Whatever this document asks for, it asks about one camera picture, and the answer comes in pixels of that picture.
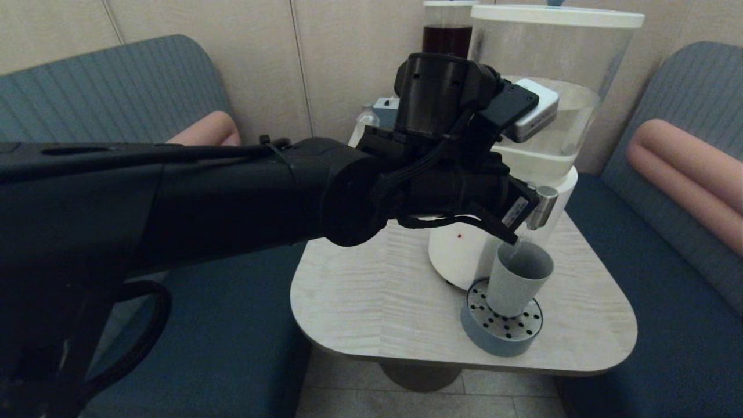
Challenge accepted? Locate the grey-blue plastic cup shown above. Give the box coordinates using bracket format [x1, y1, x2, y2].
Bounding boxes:
[486, 240, 555, 318]

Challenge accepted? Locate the clear water dispenser white base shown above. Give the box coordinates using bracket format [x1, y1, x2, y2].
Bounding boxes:
[428, 0, 645, 291]

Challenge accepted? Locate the small blue tissue box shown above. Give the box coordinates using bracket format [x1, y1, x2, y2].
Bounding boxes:
[373, 97, 401, 125]

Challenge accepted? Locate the clear plastic bottle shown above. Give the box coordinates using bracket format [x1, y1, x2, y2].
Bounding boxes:
[355, 104, 379, 133]

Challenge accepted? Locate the blue round drip tray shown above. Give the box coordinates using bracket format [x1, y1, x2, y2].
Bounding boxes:
[461, 278, 544, 358]

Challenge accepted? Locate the dark beverage dispenser white base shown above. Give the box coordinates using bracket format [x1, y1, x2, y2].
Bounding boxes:
[423, 0, 478, 59]

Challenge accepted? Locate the pink cylindrical bolster cushion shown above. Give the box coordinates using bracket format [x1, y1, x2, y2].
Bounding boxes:
[626, 118, 743, 257]
[167, 110, 241, 147]

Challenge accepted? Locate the blue upholstered booth sofa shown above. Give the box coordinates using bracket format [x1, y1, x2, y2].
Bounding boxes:
[0, 33, 314, 418]
[551, 39, 743, 418]

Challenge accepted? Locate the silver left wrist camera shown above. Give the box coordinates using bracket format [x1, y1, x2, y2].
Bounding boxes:
[502, 78, 560, 143]

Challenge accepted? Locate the bronze table pedestal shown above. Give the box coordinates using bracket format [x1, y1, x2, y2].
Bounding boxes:
[380, 363, 463, 392]

